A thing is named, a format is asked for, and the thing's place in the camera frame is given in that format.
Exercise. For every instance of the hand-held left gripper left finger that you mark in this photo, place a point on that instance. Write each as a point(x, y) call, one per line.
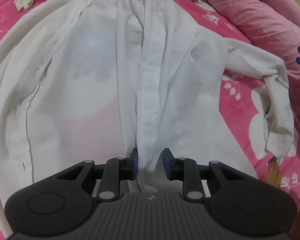
point(133, 165)

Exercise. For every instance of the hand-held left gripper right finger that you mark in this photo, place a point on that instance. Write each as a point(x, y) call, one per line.
point(167, 165)

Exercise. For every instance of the white button shirt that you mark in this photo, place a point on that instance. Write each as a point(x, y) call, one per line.
point(90, 80)

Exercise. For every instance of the pink patterned quilt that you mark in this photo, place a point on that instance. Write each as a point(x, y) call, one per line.
point(265, 17)

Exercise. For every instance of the brown cloth strip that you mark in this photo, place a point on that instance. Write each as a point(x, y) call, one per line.
point(273, 172)

